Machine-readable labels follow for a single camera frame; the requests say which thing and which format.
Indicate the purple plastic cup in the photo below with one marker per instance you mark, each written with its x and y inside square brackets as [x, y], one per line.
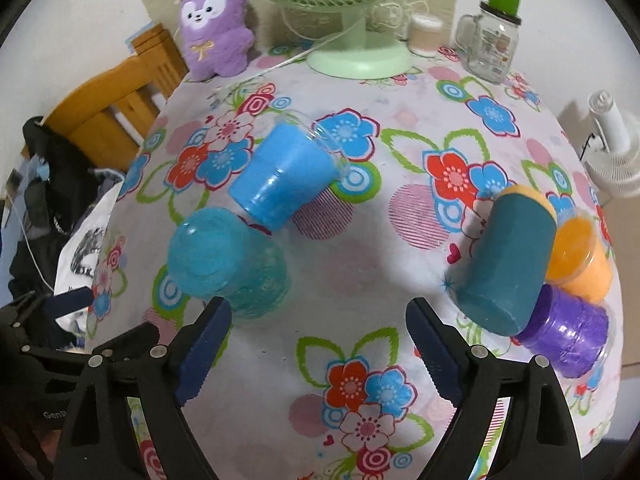
[570, 330]

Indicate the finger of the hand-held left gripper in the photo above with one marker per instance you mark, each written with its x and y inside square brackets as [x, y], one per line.
[72, 299]
[20, 310]

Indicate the wooden chair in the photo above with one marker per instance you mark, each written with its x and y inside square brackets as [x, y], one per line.
[100, 105]

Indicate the white small fan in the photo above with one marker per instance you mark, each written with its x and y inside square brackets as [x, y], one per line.
[617, 160]

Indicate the black clothing pile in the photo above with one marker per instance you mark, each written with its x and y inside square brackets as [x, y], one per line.
[45, 200]

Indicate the white printed bag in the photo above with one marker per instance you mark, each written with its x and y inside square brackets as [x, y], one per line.
[82, 255]

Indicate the orange plastic cup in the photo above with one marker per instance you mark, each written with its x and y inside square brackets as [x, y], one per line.
[580, 265]

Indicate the floral tablecloth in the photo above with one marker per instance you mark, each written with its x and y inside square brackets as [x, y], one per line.
[365, 270]

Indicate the green desk fan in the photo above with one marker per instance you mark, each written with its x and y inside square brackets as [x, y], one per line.
[360, 60]

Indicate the light blue plastic cup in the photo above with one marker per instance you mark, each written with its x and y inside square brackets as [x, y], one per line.
[280, 175]

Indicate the glass mug jar green lid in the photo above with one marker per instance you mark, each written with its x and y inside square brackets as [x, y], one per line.
[490, 45]

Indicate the dark teal plastic cup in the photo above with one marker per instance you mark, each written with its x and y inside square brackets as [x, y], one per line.
[505, 265]

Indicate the white round jar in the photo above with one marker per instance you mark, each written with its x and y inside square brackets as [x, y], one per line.
[425, 35]

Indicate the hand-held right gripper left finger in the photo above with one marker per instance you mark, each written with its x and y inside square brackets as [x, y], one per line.
[197, 360]

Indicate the purple plush toy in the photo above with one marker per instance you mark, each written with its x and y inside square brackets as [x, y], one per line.
[212, 35]

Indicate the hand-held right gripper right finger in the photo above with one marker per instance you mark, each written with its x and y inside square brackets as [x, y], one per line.
[432, 355]

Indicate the cyan translucent plastic cup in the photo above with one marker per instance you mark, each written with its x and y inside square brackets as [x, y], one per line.
[220, 255]

